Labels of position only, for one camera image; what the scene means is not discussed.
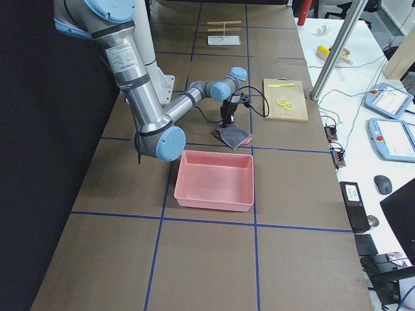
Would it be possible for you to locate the front lemon slice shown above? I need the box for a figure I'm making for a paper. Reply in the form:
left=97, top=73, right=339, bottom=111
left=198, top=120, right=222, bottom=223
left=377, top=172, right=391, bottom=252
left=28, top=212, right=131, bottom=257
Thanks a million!
left=284, top=102, right=294, bottom=110

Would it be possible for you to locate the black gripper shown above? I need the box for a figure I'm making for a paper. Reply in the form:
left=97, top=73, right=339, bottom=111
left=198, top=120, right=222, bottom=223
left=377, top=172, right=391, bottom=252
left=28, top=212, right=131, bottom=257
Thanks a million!
left=220, top=93, right=251, bottom=128

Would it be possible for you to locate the grey computer mouse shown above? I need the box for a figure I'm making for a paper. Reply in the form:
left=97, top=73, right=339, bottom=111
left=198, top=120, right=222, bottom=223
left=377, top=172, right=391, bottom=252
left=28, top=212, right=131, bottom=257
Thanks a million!
left=373, top=175, right=392, bottom=195

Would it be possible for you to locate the aluminium frame post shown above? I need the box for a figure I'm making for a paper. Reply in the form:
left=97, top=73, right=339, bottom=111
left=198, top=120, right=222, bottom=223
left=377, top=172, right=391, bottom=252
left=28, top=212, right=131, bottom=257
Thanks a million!
left=310, top=0, right=367, bottom=101

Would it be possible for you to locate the beige dustpan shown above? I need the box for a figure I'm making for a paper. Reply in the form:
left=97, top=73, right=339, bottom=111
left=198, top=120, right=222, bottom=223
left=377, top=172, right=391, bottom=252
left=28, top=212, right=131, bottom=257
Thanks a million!
left=316, top=46, right=354, bottom=68

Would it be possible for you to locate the wooden rack rod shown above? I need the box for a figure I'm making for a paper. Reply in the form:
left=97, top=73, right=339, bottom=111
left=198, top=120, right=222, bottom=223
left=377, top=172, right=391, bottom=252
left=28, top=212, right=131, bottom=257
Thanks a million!
left=207, top=20, right=242, bottom=25
left=206, top=27, right=242, bottom=33

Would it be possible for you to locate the red cylinder bottle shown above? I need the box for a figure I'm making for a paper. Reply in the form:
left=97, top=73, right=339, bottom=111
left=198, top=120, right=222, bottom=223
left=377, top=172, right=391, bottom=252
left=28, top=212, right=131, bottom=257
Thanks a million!
left=297, top=0, right=313, bottom=26

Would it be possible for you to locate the black monitor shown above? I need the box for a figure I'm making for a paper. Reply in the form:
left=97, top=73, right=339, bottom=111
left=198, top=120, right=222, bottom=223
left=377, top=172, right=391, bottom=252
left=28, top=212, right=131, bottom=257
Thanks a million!
left=380, top=179, right=415, bottom=264

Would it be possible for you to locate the left wooden rack rod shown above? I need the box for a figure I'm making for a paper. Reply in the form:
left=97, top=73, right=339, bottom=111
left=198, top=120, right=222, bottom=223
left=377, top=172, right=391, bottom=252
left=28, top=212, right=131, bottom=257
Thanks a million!
left=207, top=20, right=242, bottom=25

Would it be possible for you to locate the near teach pendant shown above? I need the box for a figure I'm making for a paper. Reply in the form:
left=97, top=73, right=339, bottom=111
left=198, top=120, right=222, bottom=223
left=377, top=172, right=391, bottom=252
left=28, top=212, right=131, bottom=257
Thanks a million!
left=366, top=118, right=414, bottom=163

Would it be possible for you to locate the white blue tube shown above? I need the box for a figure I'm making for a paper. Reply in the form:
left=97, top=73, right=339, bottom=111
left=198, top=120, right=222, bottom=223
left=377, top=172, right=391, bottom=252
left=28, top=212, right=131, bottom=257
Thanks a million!
left=316, top=25, right=329, bottom=36

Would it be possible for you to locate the right wooden rack rod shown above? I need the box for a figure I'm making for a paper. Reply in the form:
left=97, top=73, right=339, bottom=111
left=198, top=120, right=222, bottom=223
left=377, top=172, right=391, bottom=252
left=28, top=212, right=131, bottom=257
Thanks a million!
left=206, top=27, right=242, bottom=33

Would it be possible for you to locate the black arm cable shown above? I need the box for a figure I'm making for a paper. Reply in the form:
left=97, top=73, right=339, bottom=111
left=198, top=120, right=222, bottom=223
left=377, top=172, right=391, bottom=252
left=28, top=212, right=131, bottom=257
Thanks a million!
left=194, top=86, right=270, bottom=124

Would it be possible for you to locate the pink plastic bin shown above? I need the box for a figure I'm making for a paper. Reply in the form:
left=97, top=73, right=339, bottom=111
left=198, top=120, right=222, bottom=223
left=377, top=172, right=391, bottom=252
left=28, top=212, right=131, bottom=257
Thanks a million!
left=174, top=150, right=254, bottom=212

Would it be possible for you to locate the black office chair base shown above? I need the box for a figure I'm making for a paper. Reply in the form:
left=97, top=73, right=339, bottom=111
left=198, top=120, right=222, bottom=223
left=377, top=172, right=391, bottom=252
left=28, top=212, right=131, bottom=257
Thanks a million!
left=360, top=252, right=414, bottom=306

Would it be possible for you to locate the far teach pendant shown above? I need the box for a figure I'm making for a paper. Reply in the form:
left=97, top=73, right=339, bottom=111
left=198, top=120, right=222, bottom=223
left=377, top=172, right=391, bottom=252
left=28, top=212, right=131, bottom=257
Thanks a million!
left=362, top=82, right=414, bottom=120

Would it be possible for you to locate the bamboo cutting board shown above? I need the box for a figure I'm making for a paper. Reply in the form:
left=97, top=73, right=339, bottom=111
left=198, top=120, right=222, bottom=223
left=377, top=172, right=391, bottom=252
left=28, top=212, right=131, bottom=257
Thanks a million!
left=263, top=78, right=309, bottom=122

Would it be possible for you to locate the upper orange connector block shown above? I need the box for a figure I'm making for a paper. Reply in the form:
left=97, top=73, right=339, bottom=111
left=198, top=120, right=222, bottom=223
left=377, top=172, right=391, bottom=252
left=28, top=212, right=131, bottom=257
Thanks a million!
left=324, top=126, right=338, bottom=143

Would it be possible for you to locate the teach pendant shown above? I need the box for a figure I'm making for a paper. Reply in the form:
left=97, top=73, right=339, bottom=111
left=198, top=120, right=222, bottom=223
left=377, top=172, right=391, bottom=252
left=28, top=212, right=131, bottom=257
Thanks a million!
left=366, top=118, right=414, bottom=163
left=362, top=82, right=414, bottom=120

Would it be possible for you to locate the orange connector block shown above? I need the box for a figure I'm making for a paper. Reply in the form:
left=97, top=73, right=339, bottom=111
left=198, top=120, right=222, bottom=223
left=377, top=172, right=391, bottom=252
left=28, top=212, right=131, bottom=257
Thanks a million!
left=330, top=147, right=346, bottom=169
left=324, top=126, right=338, bottom=143

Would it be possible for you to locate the black power box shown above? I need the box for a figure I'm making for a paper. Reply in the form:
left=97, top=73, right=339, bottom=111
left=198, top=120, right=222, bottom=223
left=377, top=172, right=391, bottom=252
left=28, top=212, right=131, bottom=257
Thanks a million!
left=339, top=181, right=370, bottom=233

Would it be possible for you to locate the lower orange connector block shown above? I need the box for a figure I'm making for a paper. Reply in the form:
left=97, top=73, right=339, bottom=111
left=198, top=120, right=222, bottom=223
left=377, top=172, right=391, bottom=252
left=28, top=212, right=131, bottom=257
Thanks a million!
left=330, top=147, right=346, bottom=169

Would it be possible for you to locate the grey wiping cloth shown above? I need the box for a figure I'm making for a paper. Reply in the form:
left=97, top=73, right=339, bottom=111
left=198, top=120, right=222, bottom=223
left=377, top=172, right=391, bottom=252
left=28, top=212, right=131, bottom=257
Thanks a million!
left=213, top=124, right=252, bottom=150

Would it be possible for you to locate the white rack tray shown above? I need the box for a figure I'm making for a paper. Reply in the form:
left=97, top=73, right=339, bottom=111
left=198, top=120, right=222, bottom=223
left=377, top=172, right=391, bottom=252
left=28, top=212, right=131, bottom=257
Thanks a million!
left=207, top=36, right=241, bottom=46

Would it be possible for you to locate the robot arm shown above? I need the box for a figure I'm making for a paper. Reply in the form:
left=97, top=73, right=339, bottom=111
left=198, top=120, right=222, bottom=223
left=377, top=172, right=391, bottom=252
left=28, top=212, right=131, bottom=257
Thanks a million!
left=53, top=1, right=250, bottom=161

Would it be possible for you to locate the yellow plastic knife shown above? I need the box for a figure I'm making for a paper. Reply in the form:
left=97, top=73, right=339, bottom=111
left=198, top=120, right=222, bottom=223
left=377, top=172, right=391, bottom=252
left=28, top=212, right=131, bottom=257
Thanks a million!
left=267, top=83, right=296, bottom=88

